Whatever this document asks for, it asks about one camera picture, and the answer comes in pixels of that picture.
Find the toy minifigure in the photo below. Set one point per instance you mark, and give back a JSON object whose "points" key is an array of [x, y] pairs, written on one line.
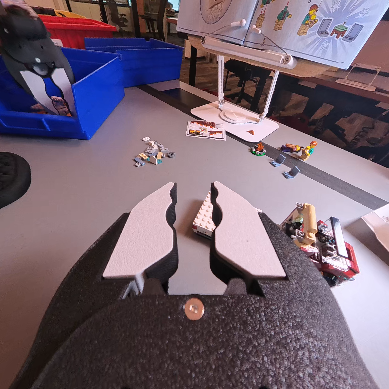
{"points": [[308, 150]]}

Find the white paper bag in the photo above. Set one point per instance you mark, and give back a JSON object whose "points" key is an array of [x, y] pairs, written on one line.
{"points": [[378, 225]]}

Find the open instruction booklet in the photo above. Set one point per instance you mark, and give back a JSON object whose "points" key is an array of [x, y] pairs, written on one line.
{"points": [[304, 39]]}

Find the grey toy chair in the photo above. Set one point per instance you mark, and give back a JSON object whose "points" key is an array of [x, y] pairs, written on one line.
{"points": [[279, 160], [291, 172]]}

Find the black wrist rest pad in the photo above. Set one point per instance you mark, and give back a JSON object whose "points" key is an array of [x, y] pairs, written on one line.
{"points": [[12, 182]]}

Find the toy campfire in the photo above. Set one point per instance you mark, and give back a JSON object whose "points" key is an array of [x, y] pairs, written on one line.
{"points": [[259, 149]]}

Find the red storage bin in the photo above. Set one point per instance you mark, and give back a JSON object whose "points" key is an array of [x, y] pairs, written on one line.
{"points": [[79, 33]]}

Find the white and red toy vehicle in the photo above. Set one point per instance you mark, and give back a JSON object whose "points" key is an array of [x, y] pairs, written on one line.
{"points": [[307, 221]]}

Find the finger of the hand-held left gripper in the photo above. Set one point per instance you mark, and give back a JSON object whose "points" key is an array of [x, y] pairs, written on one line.
{"points": [[35, 85], [65, 91]]}

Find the white book stand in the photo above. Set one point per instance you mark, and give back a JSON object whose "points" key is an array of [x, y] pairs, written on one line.
{"points": [[267, 127]]}

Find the sticker sheet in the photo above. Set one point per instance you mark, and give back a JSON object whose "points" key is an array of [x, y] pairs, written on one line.
{"points": [[206, 130]]}

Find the black office chair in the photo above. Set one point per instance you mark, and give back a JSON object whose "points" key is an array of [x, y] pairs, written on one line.
{"points": [[246, 76]]}

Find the grey desk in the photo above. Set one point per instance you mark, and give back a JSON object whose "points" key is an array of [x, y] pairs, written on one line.
{"points": [[91, 182]]}

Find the purple toy piece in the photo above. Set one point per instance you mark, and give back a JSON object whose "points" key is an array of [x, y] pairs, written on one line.
{"points": [[290, 148]]}

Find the printed bag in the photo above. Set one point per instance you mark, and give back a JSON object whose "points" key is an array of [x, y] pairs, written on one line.
{"points": [[58, 106]]}

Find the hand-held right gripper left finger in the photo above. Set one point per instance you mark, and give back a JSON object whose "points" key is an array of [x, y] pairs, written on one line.
{"points": [[146, 237]]}

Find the pile of small toy bricks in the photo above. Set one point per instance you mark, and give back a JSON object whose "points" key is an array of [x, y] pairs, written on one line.
{"points": [[152, 152]]}

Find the yellow storage bin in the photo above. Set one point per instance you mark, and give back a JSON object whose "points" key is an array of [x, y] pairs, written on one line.
{"points": [[71, 13]]}

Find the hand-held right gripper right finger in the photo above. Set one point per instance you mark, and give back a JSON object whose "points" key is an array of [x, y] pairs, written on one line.
{"points": [[243, 243]]}

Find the wooden table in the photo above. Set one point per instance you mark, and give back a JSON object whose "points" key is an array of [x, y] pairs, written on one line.
{"points": [[322, 82]]}

